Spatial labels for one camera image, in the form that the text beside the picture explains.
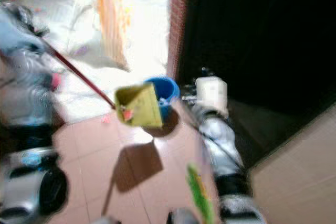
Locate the grey left robot leg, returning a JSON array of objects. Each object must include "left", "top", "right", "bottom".
[{"left": 92, "top": 216, "right": 121, "bottom": 224}]

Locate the blue plastic bucket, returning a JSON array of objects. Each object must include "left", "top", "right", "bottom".
[{"left": 144, "top": 76, "right": 181, "bottom": 121}]

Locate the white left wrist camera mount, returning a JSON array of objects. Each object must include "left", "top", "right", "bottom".
[{"left": 0, "top": 3, "right": 44, "bottom": 54}]

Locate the green broom with blue handle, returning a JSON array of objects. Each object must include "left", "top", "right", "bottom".
[{"left": 186, "top": 130, "right": 217, "bottom": 224}]

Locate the orange striped hanging cloth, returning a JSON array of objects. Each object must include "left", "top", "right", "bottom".
[{"left": 93, "top": 0, "right": 133, "bottom": 72}]

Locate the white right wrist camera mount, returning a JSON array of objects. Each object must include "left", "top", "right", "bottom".
[{"left": 194, "top": 76, "right": 230, "bottom": 118}]

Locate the grey robot leg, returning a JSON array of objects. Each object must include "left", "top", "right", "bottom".
[
  {"left": 92, "top": 216, "right": 121, "bottom": 224},
  {"left": 167, "top": 210, "right": 201, "bottom": 224}
]

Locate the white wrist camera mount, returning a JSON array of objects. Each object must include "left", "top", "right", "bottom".
[
  {"left": 0, "top": 3, "right": 44, "bottom": 54},
  {"left": 194, "top": 76, "right": 230, "bottom": 118}
]

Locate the green dustpan with red handle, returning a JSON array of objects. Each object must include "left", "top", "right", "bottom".
[{"left": 41, "top": 39, "right": 164, "bottom": 129}]

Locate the red brick pillar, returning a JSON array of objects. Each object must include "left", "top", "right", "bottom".
[{"left": 166, "top": 0, "right": 192, "bottom": 79}]

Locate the grey right robot leg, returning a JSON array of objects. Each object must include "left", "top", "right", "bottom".
[{"left": 167, "top": 210, "right": 201, "bottom": 224}]

